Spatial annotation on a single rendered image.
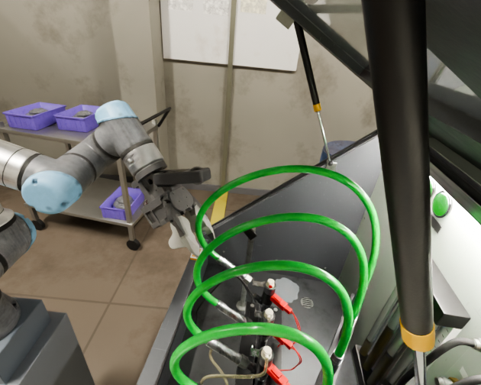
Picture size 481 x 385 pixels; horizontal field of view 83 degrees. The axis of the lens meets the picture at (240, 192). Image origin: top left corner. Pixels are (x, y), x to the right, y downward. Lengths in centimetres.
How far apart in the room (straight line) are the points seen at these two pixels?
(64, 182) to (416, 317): 51
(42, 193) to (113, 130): 17
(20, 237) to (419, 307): 92
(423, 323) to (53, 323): 101
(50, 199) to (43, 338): 60
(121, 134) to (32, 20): 275
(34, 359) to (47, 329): 9
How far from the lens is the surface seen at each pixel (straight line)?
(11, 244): 94
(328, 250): 102
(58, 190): 54
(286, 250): 101
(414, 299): 19
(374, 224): 57
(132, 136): 60
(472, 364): 56
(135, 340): 193
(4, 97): 369
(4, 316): 97
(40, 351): 105
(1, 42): 352
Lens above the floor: 162
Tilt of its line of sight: 31 degrees down
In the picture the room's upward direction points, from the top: 6 degrees clockwise
